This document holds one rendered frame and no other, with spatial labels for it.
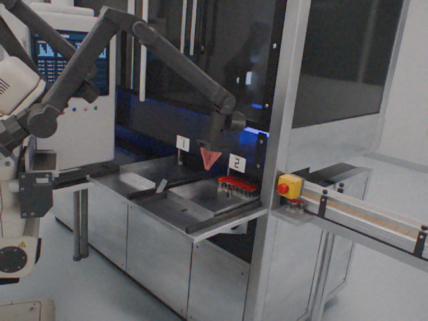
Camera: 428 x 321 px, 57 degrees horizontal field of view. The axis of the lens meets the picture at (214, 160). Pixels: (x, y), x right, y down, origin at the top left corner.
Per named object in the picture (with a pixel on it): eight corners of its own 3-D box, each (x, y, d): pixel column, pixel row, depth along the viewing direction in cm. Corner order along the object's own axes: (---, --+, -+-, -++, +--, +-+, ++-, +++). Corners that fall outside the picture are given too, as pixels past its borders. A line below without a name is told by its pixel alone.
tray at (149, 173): (176, 161, 205) (176, 155, 204) (211, 176, 188) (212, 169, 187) (119, 172, 181) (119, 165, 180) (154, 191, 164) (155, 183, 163)
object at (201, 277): (148, 193, 386) (151, 104, 360) (344, 297, 253) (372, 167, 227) (46, 220, 315) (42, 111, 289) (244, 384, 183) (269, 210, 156)
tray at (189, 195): (223, 181, 183) (224, 174, 182) (269, 200, 166) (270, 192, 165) (167, 197, 159) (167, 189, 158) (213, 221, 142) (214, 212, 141)
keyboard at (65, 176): (111, 165, 212) (111, 161, 211) (127, 172, 203) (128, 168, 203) (38, 181, 182) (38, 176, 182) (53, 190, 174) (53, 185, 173)
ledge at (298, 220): (290, 206, 166) (291, 202, 166) (317, 218, 158) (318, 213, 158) (271, 214, 157) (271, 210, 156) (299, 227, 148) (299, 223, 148)
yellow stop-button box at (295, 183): (286, 189, 158) (289, 172, 155) (302, 195, 153) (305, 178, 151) (275, 193, 152) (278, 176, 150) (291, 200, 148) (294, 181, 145)
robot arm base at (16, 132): (-10, 123, 116) (-17, 134, 105) (13, 108, 117) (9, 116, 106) (11, 146, 120) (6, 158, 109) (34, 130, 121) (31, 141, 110)
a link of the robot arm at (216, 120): (209, 108, 139) (216, 110, 134) (226, 111, 142) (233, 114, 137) (204, 127, 140) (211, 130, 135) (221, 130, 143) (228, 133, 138)
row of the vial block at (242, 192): (220, 186, 175) (220, 176, 174) (251, 200, 164) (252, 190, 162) (216, 187, 174) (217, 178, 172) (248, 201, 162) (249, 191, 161)
